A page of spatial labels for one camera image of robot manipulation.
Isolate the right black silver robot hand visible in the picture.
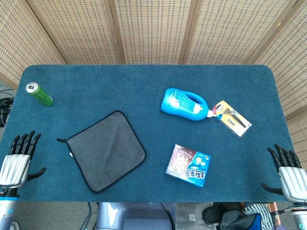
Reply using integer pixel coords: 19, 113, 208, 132
260, 143, 307, 204

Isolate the blue carpet table cover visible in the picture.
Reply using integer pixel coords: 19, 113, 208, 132
0, 64, 296, 203

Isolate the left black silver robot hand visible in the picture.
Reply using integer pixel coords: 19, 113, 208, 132
0, 130, 47, 191

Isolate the yellow razor blister pack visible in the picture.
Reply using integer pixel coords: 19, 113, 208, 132
212, 100, 252, 138

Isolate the blue detergent bottle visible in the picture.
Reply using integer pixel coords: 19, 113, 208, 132
160, 88, 223, 123

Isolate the blue cookie box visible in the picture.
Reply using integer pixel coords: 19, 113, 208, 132
165, 143, 212, 188

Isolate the grey box with QR label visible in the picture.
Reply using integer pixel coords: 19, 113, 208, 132
174, 202, 214, 230

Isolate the grey and green cloth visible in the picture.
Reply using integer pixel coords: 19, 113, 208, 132
57, 110, 147, 194

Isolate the green drink can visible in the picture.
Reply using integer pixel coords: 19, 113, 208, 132
25, 82, 54, 107

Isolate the black and blue bag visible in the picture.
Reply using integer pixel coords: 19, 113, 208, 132
219, 212, 264, 230

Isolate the black shoe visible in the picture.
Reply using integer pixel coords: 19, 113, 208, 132
202, 203, 243, 225

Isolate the grey-blue robot torso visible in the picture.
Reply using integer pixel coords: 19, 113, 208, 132
95, 202, 176, 230

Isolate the black floor cable bundle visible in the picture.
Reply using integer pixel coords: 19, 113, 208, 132
0, 97, 14, 128

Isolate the woven bamboo folding screen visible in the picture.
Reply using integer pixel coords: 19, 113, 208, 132
0, 0, 307, 160

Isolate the striped cloth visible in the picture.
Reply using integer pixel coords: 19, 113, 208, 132
243, 203, 272, 230

